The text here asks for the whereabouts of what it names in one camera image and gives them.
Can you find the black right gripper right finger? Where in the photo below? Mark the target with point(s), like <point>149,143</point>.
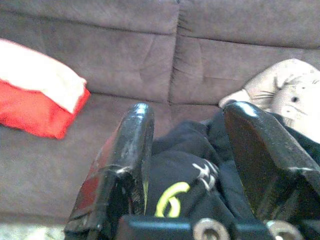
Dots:
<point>265,160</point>

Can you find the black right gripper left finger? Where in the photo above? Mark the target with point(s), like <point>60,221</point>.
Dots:
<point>130,150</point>

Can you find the black shirt green six print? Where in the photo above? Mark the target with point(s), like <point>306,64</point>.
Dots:
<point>180,160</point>

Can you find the beige seal plush toy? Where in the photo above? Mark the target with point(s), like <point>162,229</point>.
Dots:
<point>287,82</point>

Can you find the dark brown sofa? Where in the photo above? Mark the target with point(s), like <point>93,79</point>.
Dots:
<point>125,62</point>

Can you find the red white cushion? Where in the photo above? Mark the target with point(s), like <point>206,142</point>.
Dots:
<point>37,105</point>

